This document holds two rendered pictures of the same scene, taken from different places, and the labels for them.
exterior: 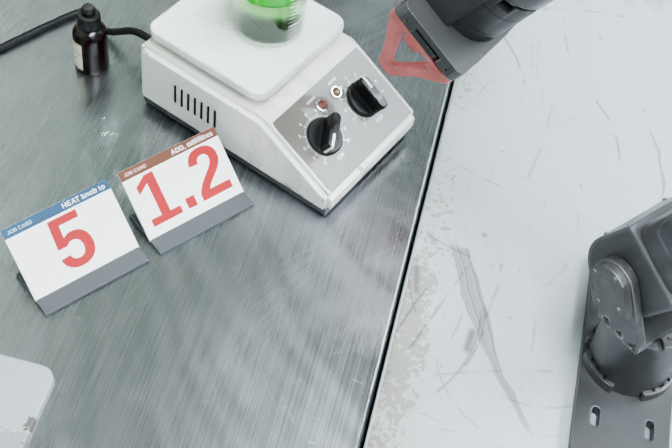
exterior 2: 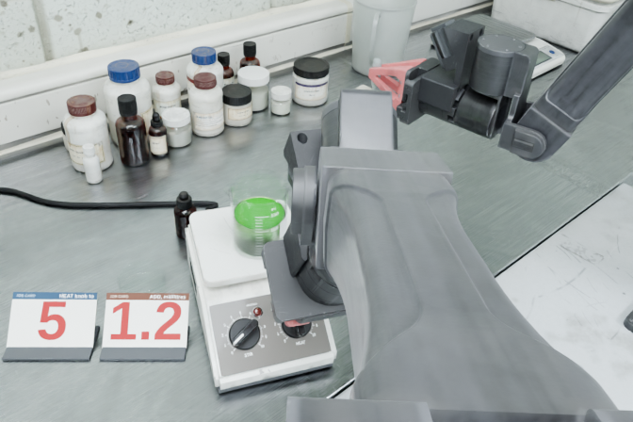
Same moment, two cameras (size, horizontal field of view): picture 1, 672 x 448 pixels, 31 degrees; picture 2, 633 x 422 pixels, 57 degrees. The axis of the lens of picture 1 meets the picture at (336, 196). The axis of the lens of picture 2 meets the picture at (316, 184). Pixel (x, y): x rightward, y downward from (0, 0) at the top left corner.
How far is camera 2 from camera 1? 54 cm
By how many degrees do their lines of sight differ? 32
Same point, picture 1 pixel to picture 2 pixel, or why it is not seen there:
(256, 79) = (215, 271)
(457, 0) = (293, 255)
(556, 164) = not seen: outside the picture
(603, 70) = not seen: hidden behind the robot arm
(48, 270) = (25, 332)
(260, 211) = (185, 366)
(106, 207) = (87, 310)
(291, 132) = (219, 318)
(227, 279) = (118, 399)
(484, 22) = (309, 284)
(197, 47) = (202, 236)
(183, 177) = (149, 316)
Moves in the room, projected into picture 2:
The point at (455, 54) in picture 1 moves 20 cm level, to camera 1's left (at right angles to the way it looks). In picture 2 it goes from (284, 301) to (139, 187)
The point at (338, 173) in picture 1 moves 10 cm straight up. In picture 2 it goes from (237, 365) to (235, 298)
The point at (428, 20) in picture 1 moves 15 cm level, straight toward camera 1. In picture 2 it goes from (276, 264) to (100, 365)
